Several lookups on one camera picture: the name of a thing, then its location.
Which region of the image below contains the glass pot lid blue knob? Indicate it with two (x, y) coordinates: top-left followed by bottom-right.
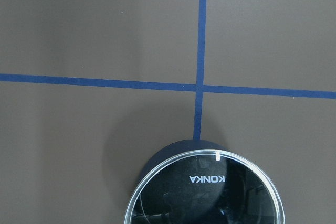
(123, 150), (286, 224)

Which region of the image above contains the blue saucepan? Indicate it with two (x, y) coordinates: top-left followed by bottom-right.
(125, 139), (287, 224)

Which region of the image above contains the blue tape line lengthwise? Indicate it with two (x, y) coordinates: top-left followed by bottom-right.
(193, 0), (207, 140)

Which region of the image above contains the blue tape line crosswise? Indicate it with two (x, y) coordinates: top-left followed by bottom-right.
(1, 73), (335, 99)

